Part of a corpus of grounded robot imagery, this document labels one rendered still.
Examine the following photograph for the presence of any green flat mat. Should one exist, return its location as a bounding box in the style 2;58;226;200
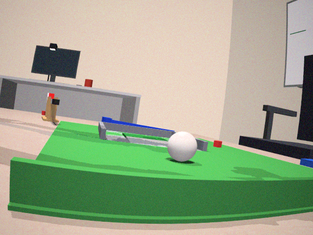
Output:
7;121;313;224

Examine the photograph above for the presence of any white golf ball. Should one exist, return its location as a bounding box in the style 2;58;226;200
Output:
167;132;197;162

